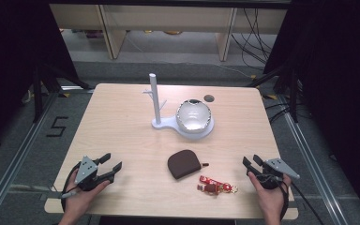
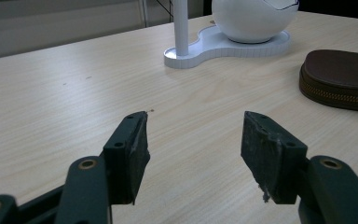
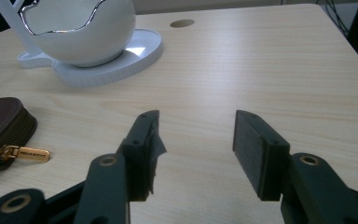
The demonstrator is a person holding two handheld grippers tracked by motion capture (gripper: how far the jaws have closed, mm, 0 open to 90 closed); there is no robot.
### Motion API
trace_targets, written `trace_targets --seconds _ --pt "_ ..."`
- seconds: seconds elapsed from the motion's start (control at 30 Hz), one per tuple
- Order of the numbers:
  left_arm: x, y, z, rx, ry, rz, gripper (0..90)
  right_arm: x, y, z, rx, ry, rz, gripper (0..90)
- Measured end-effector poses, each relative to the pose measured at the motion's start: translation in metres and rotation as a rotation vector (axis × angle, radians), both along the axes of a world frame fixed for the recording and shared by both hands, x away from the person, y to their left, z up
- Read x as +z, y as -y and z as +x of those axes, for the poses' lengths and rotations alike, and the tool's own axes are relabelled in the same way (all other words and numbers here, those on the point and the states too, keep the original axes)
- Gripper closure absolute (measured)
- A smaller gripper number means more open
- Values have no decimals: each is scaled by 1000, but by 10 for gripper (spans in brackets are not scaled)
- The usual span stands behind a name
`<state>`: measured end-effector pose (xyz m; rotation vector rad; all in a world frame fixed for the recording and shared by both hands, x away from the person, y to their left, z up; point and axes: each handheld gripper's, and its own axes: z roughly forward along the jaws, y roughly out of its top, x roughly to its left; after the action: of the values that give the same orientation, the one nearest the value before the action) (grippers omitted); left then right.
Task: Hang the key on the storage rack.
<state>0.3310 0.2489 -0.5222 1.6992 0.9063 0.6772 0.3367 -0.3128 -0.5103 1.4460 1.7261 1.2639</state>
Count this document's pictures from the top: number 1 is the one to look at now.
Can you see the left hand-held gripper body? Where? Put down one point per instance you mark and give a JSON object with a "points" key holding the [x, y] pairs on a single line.
{"points": [[86, 170]]}

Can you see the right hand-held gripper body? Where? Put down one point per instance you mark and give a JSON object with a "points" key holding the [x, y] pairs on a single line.
{"points": [[276, 167]]}

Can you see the person's left hand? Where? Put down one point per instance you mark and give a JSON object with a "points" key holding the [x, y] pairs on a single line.
{"points": [[78, 200]]}

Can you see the person's right hand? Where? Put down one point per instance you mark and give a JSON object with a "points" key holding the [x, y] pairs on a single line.
{"points": [[272, 200]]}

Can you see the brown zip pouch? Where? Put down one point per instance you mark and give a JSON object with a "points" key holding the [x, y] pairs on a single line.
{"points": [[182, 164]]}

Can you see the black metal stand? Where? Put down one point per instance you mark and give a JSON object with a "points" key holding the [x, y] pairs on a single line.
{"points": [[292, 93], [39, 93]]}

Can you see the white glossy bowl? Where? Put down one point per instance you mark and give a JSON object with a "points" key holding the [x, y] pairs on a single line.
{"points": [[193, 116]]}

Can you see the white branched stand with base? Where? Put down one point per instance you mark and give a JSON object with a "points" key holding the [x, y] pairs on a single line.
{"points": [[156, 103]]}

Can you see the dark round table grommet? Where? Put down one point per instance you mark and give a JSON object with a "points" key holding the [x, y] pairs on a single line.
{"points": [[209, 98]]}

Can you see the black curtain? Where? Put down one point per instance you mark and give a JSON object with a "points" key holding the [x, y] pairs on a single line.
{"points": [[9, 62], [340, 78]]}

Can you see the light wooden cabinet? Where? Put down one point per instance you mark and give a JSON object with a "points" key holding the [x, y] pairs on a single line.
{"points": [[168, 18]]}

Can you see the aluminium floor rail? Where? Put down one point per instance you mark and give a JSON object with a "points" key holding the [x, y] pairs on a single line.
{"points": [[15, 159], [315, 168]]}

